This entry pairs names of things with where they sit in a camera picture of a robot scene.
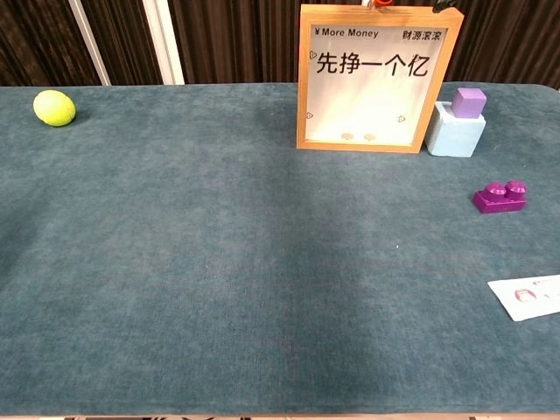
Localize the purple foam cube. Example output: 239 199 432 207
451 87 488 121

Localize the wooden coin box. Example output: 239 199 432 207
295 3 465 155

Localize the light blue foam block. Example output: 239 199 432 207
423 101 487 159

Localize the wide white frame post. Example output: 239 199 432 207
141 0 186 86

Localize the teal table cloth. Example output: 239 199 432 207
0 81 560 417

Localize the purple two-stud toy brick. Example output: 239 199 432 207
472 178 529 215

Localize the yellow-green tennis ball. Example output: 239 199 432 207
32 88 77 128

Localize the thin white frame post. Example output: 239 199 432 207
66 0 113 87

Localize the white toothpaste tube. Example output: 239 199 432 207
486 274 560 323

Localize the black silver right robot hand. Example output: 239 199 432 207
370 0 459 13

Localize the dark pleated curtain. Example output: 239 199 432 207
0 0 560 91

